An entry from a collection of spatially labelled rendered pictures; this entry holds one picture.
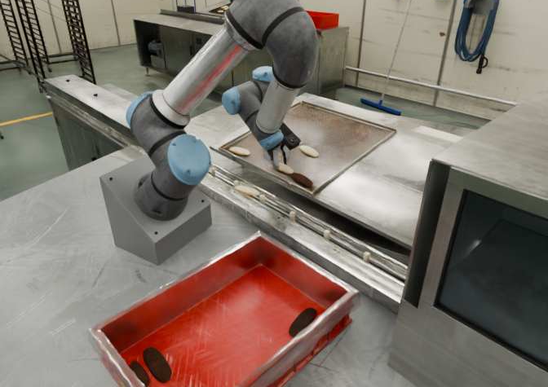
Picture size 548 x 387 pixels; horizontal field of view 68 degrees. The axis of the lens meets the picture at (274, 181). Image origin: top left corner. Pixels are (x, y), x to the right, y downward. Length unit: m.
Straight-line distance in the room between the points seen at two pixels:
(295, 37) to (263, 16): 0.08
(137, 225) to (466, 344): 0.82
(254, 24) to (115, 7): 7.95
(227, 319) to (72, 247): 0.56
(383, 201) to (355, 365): 0.55
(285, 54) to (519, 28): 3.94
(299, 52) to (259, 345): 0.64
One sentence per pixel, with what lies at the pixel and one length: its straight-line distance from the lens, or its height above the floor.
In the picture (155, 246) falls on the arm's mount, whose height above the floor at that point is 0.89.
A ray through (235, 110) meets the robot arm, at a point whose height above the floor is 1.17.
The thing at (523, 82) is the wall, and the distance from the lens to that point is 4.75.
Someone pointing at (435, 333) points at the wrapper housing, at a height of 0.98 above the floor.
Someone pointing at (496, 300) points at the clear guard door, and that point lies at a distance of 0.73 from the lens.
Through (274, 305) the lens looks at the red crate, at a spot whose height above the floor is 0.82.
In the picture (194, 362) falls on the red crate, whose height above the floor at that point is 0.82.
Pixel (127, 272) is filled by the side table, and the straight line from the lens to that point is 1.20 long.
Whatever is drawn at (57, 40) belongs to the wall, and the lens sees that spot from 8.49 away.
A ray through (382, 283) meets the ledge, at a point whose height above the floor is 0.86.
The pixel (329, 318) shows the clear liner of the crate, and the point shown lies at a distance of 0.89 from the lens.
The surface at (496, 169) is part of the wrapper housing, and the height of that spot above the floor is 1.30.
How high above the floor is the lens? 1.57
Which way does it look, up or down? 29 degrees down
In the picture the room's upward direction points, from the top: straight up
